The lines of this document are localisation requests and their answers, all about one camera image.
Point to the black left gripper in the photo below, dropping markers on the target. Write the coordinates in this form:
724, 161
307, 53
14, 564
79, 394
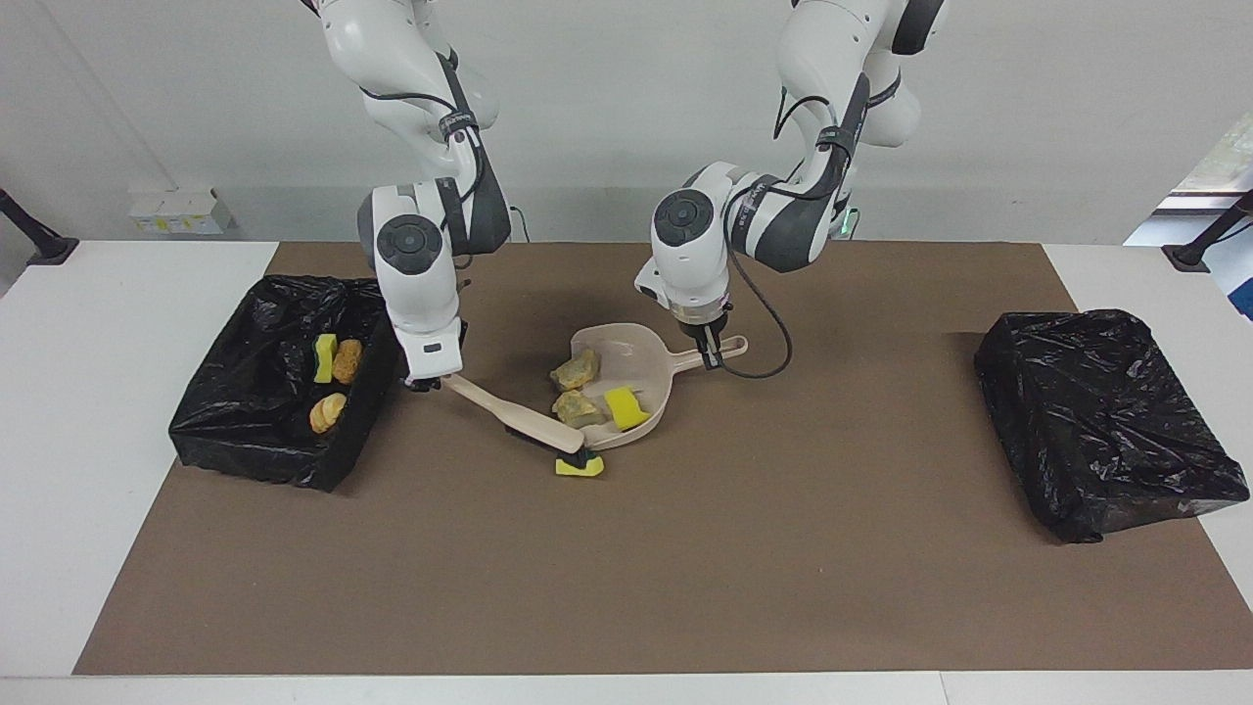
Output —
707, 321

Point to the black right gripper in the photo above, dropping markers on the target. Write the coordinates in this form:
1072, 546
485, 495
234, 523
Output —
421, 383

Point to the brown bread roll toy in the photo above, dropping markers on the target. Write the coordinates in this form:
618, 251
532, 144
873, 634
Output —
347, 361

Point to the beige plastic dustpan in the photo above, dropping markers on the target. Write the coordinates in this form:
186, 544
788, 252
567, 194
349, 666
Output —
636, 357

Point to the pale croissant bread toy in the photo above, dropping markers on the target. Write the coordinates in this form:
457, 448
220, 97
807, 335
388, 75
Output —
328, 412

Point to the notched yellow sponge piece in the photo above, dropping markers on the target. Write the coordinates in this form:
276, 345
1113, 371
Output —
324, 358

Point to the beige hand brush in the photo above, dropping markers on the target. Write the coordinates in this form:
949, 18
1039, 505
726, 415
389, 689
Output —
519, 416

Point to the pale foam chunk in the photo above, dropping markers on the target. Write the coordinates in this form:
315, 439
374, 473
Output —
576, 370
580, 409

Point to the green and yellow sponge piece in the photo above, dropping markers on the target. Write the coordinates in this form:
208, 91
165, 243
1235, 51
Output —
578, 468

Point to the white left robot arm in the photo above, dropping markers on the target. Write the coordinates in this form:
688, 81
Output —
783, 206

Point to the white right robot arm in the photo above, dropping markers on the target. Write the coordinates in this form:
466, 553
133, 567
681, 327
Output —
411, 245

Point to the black bag-lined bin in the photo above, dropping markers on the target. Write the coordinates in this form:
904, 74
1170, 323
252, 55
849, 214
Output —
245, 411
1106, 421

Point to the large brown table mat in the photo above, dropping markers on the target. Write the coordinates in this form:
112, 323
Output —
626, 607

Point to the white power strip box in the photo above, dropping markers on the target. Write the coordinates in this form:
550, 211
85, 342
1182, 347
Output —
176, 211

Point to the black stand foot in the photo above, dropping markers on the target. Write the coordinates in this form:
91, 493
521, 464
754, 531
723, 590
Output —
34, 235
1204, 245

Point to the light blue board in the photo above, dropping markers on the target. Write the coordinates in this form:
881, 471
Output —
1237, 282

